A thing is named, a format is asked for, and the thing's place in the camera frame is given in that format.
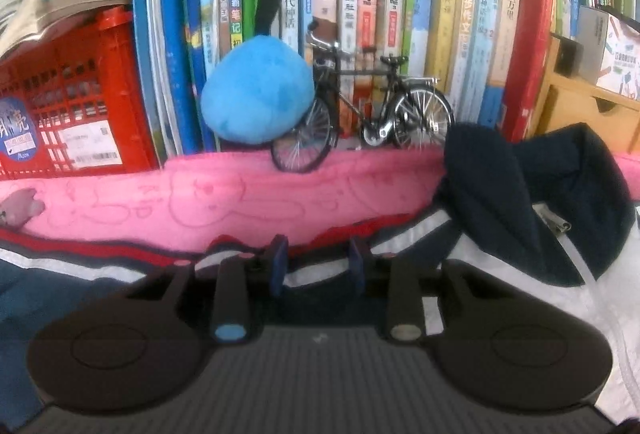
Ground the white navy red-striped jacket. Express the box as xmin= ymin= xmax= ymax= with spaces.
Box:
xmin=0 ymin=121 xmax=640 ymax=434

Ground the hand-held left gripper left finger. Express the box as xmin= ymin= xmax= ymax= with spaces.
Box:
xmin=127 ymin=234 xmax=291 ymax=345

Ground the blue plush ball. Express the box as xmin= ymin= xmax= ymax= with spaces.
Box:
xmin=200 ymin=36 xmax=318 ymax=145

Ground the large red plastic crate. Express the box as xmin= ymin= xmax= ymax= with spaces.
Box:
xmin=0 ymin=7 xmax=161 ymax=180

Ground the white printed cardboard box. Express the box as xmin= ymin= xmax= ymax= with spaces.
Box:
xmin=575 ymin=5 xmax=640 ymax=101

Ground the small black box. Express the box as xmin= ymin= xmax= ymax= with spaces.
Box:
xmin=550 ymin=33 xmax=583 ymax=78

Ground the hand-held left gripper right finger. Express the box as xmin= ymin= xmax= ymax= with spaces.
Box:
xmin=349 ymin=237 xmax=506 ymax=344

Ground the row of colourful upright books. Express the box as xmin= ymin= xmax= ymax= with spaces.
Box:
xmin=217 ymin=0 xmax=558 ymax=142

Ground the pink rabbit print blanket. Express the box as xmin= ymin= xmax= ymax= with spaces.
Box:
xmin=0 ymin=148 xmax=640 ymax=255

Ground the wooden drawer organizer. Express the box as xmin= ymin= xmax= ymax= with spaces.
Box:
xmin=532 ymin=32 xmax=640 ymax=150

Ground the small grey object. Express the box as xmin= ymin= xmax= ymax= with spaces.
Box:
xmin=0 ymin=188 xmax=46 ymax=229

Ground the miniature bicycle model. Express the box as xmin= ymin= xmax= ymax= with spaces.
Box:
xmin=270 ymin=20 xmax=456 ymax=174

